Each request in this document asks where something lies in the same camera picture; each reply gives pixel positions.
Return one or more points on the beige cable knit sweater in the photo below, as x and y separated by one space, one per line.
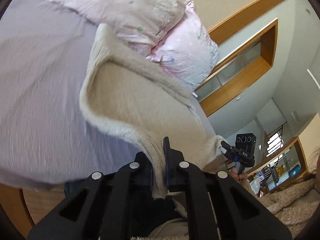
126 96

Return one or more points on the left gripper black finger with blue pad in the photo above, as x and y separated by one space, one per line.
217 206
97 210

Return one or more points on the pink star pattern pillow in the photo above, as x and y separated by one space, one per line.
187 52

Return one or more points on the pale pink floral pillow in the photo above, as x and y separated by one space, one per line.
139 23

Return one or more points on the lilac bed sheet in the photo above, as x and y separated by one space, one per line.
45 139

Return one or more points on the wooden wall niche frame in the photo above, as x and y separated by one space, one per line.
267 37

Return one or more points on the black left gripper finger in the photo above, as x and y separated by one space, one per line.
226 150

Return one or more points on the person's right hand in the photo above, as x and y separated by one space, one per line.
234 174

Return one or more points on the black camera box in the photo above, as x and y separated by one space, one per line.
246 142

